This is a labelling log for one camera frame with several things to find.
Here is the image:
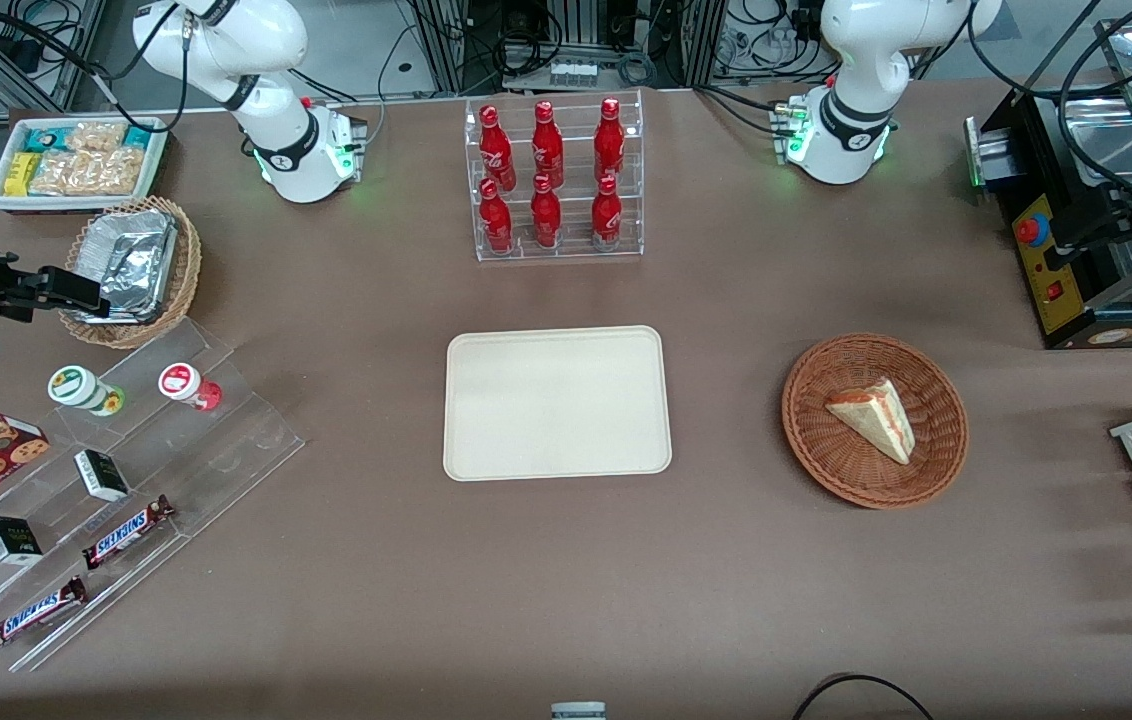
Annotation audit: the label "black machine with red button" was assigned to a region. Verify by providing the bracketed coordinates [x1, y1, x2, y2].
[964, 85, 1132, 351]

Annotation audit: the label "black cable loop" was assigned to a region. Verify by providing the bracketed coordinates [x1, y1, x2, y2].
[791, 673, 937, 720]

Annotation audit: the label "Snickers chocolate bar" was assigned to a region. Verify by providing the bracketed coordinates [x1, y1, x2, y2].
[81, 494, 176, 571]
[0, 575, 89, 653]

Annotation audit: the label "light tan wicker basket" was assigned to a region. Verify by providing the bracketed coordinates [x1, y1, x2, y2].
[58, 196, 203, 350]

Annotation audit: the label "yellow snack packet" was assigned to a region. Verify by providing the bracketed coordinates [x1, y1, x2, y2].
[4, 152, 42, 198]

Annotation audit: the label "brown round wicker basket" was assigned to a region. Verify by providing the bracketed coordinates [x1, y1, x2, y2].
[781, 333, 970, 510]

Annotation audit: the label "white plastic snack bin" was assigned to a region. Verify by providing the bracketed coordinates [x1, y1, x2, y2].
[0, 116, 170, 215]

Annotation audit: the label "aluminium foil containers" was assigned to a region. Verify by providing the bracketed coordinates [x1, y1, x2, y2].
[64, 208, 179, 326]

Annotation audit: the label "clear bag of crackers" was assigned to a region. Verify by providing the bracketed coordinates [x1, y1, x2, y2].
[29, 148, 145, 197]
[66, 122, 130, 157]

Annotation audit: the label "clear acrylic bottle rack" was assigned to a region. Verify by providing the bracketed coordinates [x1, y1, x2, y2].
[464, 88, 645, 263]

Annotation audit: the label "aluminium frame rack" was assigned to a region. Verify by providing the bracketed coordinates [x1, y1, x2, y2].
[406, 0, 727, 93]

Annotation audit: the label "red cola bottle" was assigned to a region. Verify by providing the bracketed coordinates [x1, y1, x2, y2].
[479, 178, 515, 254]
[531, 100, 565, 189]
[479, 104, 516, 191]
[530, 174, 563, 249]
[593, 97, 626, 181]
[590, 174, 623, 251]

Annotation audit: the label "clear acrylic stepped display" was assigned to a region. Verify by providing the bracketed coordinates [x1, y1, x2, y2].
[0, 318, 307, 673]

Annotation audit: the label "wrapped triangle sandwich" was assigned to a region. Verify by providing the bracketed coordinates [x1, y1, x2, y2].
[824, 377, 917, 466]

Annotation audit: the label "beige plastic tray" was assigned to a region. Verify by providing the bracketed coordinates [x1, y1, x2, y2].
[443, 325, 673, 483]

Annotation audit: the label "red lid yogurt cup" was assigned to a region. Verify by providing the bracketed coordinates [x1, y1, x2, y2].
[158, 362, 223, 412]

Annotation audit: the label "small black box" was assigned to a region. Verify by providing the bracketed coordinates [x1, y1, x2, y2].
[0, 515, 44, 567]
[74, 449, 131, 503]

